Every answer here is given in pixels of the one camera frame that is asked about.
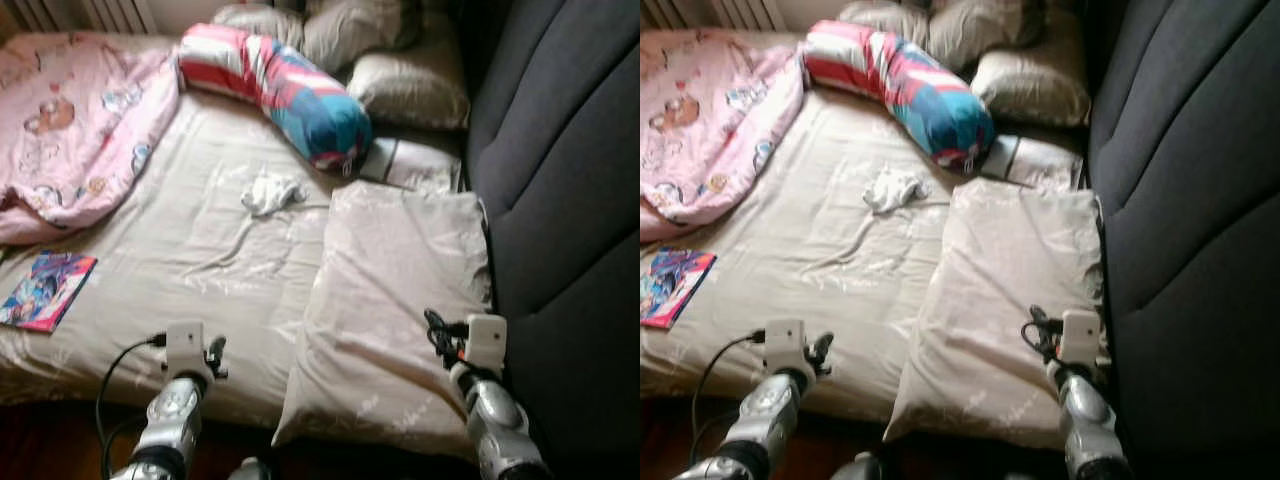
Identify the large beige pillow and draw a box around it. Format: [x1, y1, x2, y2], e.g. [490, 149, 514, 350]
[885, 178, 1109, 451]
[272, 180, 493, 461]

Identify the colourful comic book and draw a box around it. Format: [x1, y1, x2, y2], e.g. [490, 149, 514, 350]
[640, 247, 717, 331]
[0, 250, 99, 334]

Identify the pink cartoon print blanket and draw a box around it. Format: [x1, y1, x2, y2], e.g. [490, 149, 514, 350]
[0, 32, 183, 246]
[640, 28, 806, 244]

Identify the beige patterned bed sheet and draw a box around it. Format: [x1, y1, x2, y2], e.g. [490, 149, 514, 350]
[0, 30, 491, 431]
[640, 28, 1106, 426]

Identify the crumpled white cloth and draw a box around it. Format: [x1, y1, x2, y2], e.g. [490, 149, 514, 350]
[865, 167, 929, 214]
[242, 170, 306, 218]

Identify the dark grey sofa back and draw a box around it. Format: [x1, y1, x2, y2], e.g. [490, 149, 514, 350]
[1085, 0, 1280, 480]
[462, 0, 641, 480]

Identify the red white blue bolster pillow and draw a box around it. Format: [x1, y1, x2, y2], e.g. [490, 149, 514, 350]
[800, 20, 997, 171]
[178, 23, 374, 173]

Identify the white radiator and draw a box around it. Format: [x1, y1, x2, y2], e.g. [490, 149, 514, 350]
[0, 0, 156, 36]
[640, 0, 786, 33]

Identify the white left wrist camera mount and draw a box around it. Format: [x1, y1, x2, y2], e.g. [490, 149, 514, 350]
[763, 318, 809, 373]
[165, 320, 211, 376]

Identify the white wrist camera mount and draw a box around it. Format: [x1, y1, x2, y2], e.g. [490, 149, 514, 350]
[1060, 310, 1103, 366]
[763, 318, 809, 373]
[165, 320, 211, 376]
[465, 315, 508, 376]

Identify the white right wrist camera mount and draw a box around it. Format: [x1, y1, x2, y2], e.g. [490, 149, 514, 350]
[465, 315, 508, 376]
[1060, 310, 1103, 366]

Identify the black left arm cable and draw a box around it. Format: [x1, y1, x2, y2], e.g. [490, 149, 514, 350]
[690, 330, 766, 471]
[95, 333, 168, 480]

